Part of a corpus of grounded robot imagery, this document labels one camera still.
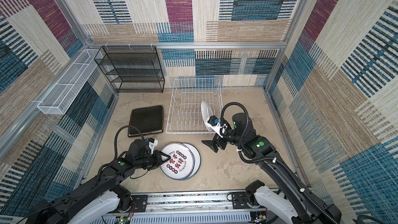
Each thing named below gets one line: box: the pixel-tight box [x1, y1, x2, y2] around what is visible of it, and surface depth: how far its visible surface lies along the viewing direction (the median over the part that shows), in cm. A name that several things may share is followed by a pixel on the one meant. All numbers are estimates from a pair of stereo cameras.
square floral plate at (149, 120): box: [128, 105, 164, 138], surface depth 104 cm
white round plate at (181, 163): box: [159, 142, 195, 180], surface depth 84 cm
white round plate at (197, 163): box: [181, 143, 202, 181], surface depth 85 cm
